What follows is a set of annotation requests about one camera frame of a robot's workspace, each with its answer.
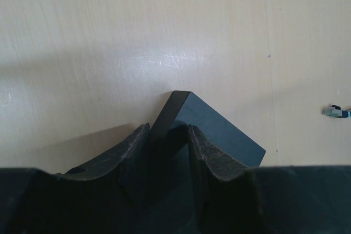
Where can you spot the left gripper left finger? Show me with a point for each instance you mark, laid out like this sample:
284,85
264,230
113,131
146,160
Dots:
103,195

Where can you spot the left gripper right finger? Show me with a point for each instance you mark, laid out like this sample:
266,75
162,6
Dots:
230,197

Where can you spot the black network switch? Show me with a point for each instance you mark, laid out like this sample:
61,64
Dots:
183,108

